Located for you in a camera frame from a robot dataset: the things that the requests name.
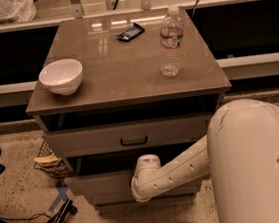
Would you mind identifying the grey drawer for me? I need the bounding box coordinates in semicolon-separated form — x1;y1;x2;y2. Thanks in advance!
45;114;212;158
61;141;210;210

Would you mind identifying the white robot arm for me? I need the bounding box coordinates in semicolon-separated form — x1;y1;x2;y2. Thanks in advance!
131;99;279;223

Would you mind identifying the grey drawer cabinet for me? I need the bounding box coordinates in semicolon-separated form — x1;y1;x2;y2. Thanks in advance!
16;1;244;218

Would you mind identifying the dark blue snack packet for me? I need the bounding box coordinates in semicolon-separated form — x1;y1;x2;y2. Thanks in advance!
116;23;145;42

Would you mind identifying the clear plastic water bottle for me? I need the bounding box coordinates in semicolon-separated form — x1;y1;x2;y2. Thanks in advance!
159;5;184;77

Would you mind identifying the white bowl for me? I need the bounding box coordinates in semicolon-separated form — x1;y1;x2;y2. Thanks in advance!
39;59;83;96

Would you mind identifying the beige sponge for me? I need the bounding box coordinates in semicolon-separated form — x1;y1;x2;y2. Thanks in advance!
33;155;62;168

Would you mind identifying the white plastic bag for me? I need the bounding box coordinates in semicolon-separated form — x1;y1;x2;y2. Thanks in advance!
0;0;37;25

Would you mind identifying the wire basket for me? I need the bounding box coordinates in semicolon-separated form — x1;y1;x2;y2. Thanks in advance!
33;140;73;179

